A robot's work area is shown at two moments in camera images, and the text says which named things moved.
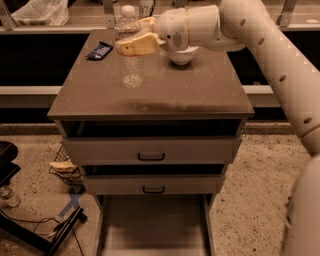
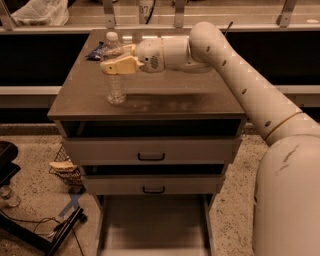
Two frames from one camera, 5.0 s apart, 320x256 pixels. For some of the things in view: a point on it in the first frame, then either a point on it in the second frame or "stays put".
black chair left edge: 8,169 stays put
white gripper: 171,29 -> 149,54
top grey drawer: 153,150 stays put
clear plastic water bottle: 132,66 -> 115,84
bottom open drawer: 154,224 stays put
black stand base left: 40,240 stays put
